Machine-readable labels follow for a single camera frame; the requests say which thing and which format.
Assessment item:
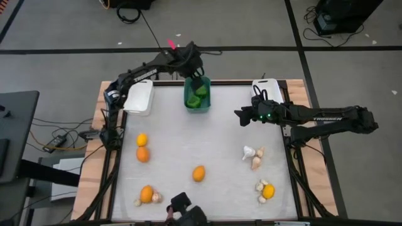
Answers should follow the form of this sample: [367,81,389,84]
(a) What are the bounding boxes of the black power adapter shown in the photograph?
[42,134,68,154]

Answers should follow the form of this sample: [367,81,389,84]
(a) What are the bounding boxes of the black flat device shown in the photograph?
[0,137,10,177]

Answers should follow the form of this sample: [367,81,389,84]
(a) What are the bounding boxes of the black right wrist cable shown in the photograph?
[253,83,269,102]

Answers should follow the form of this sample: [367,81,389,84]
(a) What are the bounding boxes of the teal plastic basket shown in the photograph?
[183,76,212,114]

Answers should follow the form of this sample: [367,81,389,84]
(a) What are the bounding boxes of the black equipment case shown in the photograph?
[313,0,384,36]

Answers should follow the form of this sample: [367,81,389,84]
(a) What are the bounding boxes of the yellow floor cable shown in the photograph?
[29,130,88,151]

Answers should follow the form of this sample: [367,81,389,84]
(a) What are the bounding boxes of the black coiled cable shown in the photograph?
[116,1,142,24]

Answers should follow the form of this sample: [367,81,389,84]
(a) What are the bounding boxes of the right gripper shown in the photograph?
[234,97,285,128]

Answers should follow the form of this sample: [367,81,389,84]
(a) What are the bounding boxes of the yellow lemon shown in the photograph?
[262,183,276,200]
[136,133,149,148]

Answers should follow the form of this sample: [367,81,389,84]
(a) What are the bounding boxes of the black aluminium table frame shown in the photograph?
[73,78,346,226]

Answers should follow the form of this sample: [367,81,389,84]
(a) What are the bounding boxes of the dark grey desk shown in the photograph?
[0,90,41,185]

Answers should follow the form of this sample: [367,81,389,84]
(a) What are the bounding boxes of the large white garlic bulb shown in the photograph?
[241,145,256,161]

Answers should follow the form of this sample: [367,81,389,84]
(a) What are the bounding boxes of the black device with pink part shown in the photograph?
[166,191,209,226]

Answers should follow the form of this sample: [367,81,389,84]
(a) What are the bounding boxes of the orange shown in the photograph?
[136,146,151,163]
[139,185,155,204]
[192,165,206,183]

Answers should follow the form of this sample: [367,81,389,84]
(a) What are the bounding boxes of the white flat panel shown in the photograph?
[50,156,86,202]

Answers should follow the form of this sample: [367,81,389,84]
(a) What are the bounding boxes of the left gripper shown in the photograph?
[171,42,205,90]

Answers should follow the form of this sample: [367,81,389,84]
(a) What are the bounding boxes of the black desk foot bar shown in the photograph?
[18,159,81,188]

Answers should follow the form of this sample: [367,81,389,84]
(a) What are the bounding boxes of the long black floor cable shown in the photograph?
[139,11,165,51]

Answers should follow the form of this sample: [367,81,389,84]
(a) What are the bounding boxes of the white plastic basket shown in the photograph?
[122,79,155,116]
[251,78,285,105]

